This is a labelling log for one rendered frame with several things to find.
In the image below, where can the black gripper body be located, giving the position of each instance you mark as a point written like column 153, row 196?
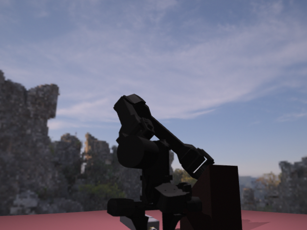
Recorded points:
column 127, row 207

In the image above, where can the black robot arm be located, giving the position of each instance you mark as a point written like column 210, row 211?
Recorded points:
column 136, row 150

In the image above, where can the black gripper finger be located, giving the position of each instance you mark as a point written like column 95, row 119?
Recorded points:
column 140, row 223
column 170, row 221

